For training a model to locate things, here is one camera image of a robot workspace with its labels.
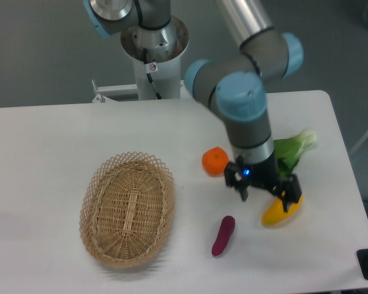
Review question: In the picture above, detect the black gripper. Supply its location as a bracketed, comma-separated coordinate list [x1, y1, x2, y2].
[224, 151, 302, 212]

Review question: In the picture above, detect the purple sweet potato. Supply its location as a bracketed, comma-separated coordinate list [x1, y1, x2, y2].
[211, 216, 236, 257]

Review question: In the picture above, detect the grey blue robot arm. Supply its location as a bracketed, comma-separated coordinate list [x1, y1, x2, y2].
[83, 1, 304, 212]

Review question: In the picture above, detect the yellow mango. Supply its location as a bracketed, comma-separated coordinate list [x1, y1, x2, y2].
[261, 197, 304, 227]

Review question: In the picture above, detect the green bok choy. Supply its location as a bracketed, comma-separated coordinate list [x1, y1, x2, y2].
[274, 128, 317, 176]

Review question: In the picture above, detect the orange tangerine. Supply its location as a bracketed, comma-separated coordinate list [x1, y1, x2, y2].
[202, 146, 229, 176]

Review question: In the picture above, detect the woven wicker basket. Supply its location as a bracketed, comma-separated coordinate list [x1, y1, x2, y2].
[80, 152, 175, 269]

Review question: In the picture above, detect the black cable on pedestal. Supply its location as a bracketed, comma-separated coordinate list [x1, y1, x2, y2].
[142, 48, 163, 100]

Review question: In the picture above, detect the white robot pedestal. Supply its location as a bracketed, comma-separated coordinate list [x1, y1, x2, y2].
[121, 16, 189, 100]

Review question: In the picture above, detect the white metal base frame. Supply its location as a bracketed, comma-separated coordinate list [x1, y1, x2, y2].
[91, 79, 140, 103]

